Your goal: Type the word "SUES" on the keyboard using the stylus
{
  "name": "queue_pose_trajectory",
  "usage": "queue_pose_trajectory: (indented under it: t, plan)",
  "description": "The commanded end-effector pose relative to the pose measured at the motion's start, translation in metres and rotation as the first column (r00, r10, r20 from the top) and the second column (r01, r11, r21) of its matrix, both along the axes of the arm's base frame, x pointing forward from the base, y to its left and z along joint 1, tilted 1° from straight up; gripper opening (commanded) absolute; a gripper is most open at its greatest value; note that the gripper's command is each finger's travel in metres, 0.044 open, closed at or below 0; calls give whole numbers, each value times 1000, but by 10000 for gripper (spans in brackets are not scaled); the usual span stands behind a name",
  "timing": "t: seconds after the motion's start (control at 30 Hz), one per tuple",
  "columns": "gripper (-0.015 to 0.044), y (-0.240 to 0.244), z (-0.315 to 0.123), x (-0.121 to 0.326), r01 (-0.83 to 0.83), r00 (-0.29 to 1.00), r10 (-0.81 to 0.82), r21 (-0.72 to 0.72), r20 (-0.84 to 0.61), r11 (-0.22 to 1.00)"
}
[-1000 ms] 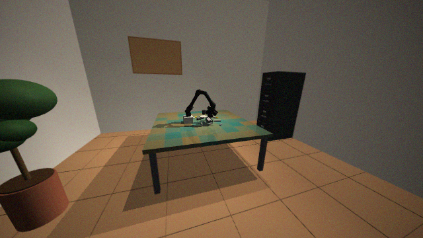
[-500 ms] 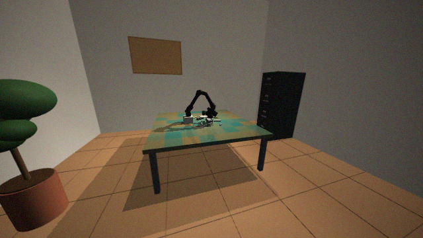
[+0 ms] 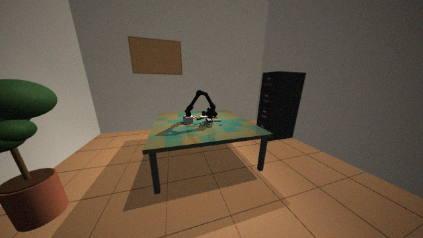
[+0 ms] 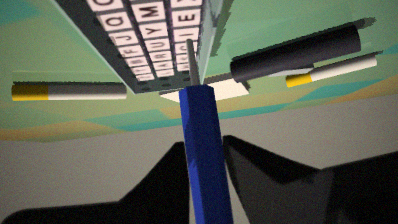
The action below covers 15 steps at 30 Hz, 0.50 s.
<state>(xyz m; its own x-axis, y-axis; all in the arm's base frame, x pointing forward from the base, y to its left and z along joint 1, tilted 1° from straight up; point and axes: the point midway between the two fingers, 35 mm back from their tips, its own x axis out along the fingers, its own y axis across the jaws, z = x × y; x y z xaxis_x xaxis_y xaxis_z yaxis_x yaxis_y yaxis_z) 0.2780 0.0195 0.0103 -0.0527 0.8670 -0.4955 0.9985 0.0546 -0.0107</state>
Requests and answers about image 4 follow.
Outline keyboard with white letter keys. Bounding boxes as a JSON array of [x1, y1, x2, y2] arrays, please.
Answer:
[[49, 0, 224, 95]]

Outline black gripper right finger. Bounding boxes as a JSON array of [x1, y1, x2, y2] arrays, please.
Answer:
[[222, 135, 398, 224]]

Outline blue stylus with grey tip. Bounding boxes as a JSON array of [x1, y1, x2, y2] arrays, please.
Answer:
[[178, 39, 234, 224]]

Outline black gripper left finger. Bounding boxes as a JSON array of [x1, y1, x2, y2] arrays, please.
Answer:
[[1, 141, 190, 224]]

